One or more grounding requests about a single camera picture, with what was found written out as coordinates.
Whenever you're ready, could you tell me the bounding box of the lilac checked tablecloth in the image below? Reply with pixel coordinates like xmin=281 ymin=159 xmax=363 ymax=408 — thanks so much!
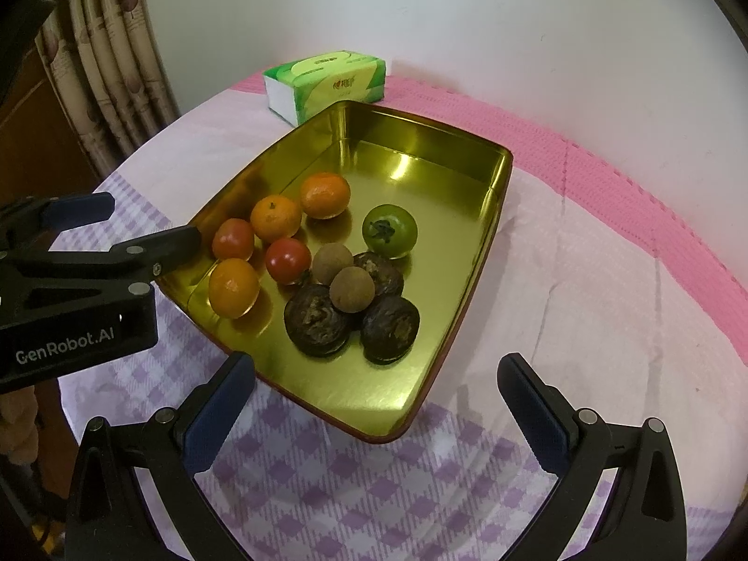
xmin=58 ymin=90 xmax=748 ymax=561

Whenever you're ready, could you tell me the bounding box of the brown longan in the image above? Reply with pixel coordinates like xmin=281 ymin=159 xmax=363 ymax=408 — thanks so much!
xmin=311 ymin=244 xmax=355 ymax=285
xmin=330 ymin=266 xmax=376 ymax=312

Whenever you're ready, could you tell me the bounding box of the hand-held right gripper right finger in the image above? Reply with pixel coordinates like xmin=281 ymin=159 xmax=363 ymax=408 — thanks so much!
xmin=496 ymin=352 xmax=689 ymax=561

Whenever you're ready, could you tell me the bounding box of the orange mandarin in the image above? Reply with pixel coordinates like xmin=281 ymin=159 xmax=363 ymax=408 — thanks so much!
xmin=300 ymin=172 xmax=352 ymax=221
xmin=251 ymin=195 xmax=303 ymax=244

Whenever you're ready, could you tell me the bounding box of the red cherry tomato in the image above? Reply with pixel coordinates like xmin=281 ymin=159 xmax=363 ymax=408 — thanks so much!
xmin=265 ymin=237 xmax=312 ymax=286

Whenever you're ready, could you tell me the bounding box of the yellow-orange tomato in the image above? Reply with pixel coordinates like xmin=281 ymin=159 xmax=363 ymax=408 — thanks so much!
xmin=209 ymin=258 xmax=261 ymax=320

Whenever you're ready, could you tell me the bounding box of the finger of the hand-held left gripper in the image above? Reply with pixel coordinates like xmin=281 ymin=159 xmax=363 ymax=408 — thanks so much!
xmin=0 ymin=192 xmax=116 ymax=255
xmin=0 ymin=223 xmax=203 ymax=299

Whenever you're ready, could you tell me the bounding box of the beige patterned curtain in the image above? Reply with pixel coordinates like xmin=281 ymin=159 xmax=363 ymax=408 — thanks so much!
xmin=35 ymin=0 xmax=179 ymax=170

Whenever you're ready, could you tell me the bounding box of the brown water chestnut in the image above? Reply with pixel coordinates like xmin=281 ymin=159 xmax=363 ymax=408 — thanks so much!
xmin=360 ymin=296 xmax=421 ymax=363
xmin=352 ymin=252 xmax=404 ymax=299
xmin=284 ymin=284 xmax=354 ymax=357

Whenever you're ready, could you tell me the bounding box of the green tomato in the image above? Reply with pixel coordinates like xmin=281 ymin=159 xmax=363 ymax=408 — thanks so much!
xmin=361 ymin=204 xmax=418 ymax=259

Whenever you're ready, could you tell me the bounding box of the person's left hand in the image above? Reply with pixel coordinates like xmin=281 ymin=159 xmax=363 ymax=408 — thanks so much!
xmin=0 ymin=386 xmax=39 ymax=467

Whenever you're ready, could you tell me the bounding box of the pink knitted mat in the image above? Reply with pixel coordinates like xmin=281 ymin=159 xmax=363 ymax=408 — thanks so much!
xmin=230 ymin=67 xmax=748 ymax=340

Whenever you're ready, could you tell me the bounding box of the brown wooden cabinet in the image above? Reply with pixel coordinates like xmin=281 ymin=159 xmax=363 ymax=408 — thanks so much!
xmin=0 ymin=58 xmax=103 ymax=202

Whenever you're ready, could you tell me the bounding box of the green tissue pack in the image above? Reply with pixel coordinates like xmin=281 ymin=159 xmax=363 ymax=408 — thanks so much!
xmin=262 ymin=48 xmax=388 ymax=128

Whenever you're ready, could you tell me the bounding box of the orange-red cherry tomato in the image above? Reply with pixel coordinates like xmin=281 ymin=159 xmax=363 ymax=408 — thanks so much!
xmin=211 ymin=218 xmax=256 ymax=261

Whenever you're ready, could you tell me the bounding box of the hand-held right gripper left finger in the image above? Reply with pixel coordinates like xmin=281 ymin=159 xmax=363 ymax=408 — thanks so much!
xmin=64 ymin=352 xmax=256 ymax=561

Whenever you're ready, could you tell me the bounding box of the gold and maroon tin box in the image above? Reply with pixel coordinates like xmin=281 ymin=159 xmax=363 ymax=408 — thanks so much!
xmin=153 ymin=99 xmax=515 ymax=444

